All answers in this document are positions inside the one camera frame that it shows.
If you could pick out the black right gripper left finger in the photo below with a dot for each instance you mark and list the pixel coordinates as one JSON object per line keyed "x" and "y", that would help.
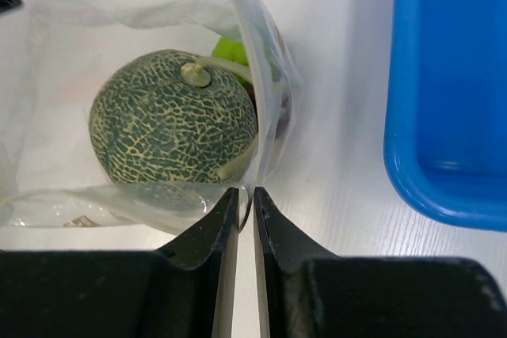
{"x": 185, "y": 288}

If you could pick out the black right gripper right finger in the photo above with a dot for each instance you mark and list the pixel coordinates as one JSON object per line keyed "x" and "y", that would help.
{"x": 304, "y": 290}

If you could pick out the clear polka dot zip bag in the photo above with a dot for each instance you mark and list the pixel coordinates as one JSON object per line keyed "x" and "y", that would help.
{"x": 50, "y": 175}

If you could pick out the green netted toy melon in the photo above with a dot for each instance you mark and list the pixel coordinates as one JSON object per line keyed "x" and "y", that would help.
{"x": 171, "y": 115}

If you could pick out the dark red toy fruit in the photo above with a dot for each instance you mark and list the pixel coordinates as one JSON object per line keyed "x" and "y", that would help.
{"x": 286, "y": 108}

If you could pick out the lime green toy fruit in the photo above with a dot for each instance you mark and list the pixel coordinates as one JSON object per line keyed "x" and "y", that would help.
{"x": 231, "y": 50}

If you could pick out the blue plastic bin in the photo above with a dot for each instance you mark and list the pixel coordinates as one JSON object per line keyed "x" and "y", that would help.
{"x": 445, "y": 127}

